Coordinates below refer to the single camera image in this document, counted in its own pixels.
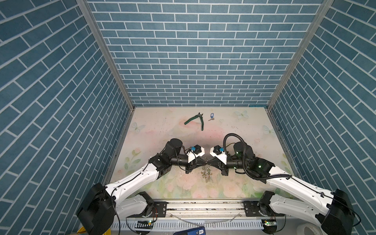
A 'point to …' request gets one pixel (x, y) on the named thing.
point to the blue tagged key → (212, 117)
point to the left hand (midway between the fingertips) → (204, 163)
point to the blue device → (200, 230)
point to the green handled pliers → (197, 115)
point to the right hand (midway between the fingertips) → (207, 160)
